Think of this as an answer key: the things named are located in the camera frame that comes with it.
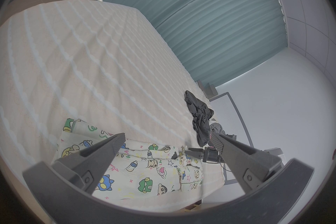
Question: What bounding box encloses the grey bedside table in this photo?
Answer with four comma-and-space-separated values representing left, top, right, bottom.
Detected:
197, 81, 218, 99

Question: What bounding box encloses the bed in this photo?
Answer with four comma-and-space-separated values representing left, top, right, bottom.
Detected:
0, 0, 255, 214

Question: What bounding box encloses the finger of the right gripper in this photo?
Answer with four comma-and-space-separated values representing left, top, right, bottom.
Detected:
184, 148, 205, 159

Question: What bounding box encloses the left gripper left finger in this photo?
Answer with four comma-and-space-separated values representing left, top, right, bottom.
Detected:
51, 133, 126, 195

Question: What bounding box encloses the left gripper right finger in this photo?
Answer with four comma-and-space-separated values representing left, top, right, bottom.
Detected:
210, 133, 282, 195

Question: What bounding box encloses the white printed pyjama top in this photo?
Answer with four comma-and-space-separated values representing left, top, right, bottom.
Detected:
54, 118, 204, 201

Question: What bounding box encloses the grey garment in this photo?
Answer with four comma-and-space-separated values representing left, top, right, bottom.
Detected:
210, 123, 223, 137

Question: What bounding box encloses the black garment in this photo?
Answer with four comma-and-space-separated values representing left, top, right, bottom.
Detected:
184, 90, 214, 147

